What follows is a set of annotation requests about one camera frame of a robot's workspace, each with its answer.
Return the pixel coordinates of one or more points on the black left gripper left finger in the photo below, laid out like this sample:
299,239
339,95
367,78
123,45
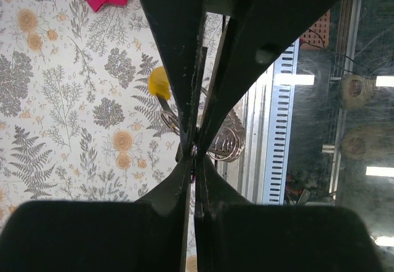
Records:
149,234

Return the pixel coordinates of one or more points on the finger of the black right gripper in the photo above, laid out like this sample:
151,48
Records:
258,32
178,27

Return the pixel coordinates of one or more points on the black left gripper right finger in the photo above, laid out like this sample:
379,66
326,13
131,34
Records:
233,234

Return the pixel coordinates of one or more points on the floral tablecloth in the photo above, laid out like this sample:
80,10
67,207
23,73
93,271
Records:
77,119

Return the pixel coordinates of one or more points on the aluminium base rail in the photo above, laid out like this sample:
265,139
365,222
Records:
246,174

